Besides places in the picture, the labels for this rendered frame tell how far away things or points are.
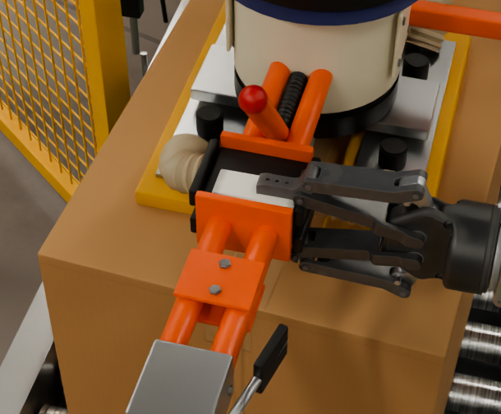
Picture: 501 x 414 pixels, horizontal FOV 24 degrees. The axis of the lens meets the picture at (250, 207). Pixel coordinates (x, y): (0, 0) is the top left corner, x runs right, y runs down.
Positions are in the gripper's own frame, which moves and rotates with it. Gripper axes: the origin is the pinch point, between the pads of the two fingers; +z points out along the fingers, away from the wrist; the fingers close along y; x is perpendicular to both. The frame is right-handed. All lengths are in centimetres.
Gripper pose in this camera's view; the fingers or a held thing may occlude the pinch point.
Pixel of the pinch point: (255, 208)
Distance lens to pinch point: 101.0
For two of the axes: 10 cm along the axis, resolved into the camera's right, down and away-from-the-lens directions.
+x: 2.5, -7.0, 6.7
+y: 0.1, 6.9, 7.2
